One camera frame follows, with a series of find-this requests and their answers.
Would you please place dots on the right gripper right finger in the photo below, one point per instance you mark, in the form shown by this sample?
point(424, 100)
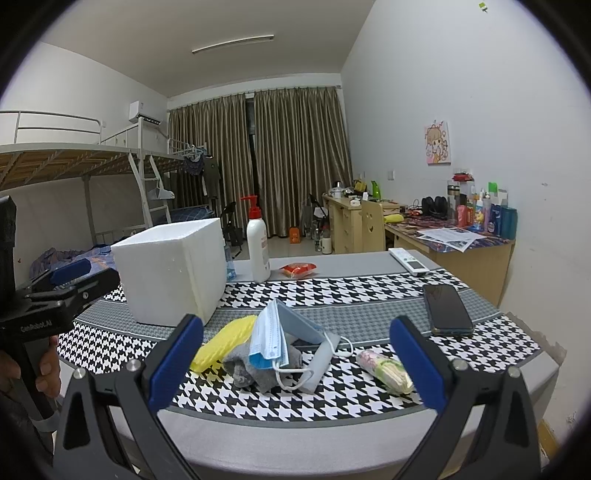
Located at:
point(505, 444)

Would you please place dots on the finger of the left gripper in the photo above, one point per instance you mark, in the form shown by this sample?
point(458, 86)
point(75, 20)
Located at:
point(60, 277)
point(79, 295)

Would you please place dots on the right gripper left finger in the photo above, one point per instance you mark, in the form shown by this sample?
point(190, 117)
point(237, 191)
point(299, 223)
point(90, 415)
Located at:
point(88, 443)

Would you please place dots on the green tissue packet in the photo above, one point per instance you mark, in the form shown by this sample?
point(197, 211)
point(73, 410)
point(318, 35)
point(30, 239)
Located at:
point(389, 371)

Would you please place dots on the yellow sponge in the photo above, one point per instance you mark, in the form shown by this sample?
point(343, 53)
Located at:
point(235, 333)

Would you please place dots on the blue surgical face mask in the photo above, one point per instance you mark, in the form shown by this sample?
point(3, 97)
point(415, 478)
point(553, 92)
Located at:
point(278, 326)

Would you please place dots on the grey sock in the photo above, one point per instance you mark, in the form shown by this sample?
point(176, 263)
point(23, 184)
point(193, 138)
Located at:
point(236, 364)

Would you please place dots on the person's left hand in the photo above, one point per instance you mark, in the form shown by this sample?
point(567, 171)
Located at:
point(48, 382)

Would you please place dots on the blue plaid blanket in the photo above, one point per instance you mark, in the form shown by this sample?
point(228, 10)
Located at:
point(100, 257)

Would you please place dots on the white foam box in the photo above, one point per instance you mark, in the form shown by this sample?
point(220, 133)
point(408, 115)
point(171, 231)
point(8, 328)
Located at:
point(171, 270)

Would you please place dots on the white metal bunk bed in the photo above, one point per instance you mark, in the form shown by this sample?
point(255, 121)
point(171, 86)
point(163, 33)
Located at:
point(77, 185)

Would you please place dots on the black smartphone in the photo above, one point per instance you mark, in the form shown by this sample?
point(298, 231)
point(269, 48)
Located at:
point(447, 313)

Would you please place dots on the wooden desk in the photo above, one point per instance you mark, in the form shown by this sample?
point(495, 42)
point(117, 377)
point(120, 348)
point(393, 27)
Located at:
point(483, 266)

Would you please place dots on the clear water bottle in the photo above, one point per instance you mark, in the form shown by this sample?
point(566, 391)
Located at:
point(230, 264)

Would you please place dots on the white remote control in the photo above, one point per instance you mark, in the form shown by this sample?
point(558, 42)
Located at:
point(408, 261)

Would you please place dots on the black folding chair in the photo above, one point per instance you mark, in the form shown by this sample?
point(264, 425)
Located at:
point(231, 232)

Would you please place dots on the white air conditioner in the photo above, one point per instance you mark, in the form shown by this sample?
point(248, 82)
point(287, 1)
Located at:
point(139, 109)

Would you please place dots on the printed paper sheet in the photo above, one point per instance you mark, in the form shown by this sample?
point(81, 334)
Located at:
point(454, 238)

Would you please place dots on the houndstooth table cloth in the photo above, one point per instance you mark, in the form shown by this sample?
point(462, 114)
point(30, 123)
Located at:
point(359, 307)

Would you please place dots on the white pump lotion bottle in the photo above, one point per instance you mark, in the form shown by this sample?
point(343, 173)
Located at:
point(256, 237)

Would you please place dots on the black headphones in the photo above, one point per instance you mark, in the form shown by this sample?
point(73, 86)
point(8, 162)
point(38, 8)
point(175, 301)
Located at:
point(435, 207)

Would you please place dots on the red snack packet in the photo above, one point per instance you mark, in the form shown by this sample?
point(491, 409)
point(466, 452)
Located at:
point(298, 270)

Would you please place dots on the orange floor box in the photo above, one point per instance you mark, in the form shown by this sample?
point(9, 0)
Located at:
point(295, 235)

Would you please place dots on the wooden smiley chair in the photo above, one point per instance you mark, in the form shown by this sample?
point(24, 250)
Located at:
point(373, 227)

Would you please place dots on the brown curtains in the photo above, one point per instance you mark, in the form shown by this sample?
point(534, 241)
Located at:
point(283, 145)

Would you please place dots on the ceiling tube light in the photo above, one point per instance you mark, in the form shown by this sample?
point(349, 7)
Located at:
point(234, 42)

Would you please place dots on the anime girl wall picture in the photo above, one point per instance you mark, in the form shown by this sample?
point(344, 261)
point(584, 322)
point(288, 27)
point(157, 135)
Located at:
point(437, 143)

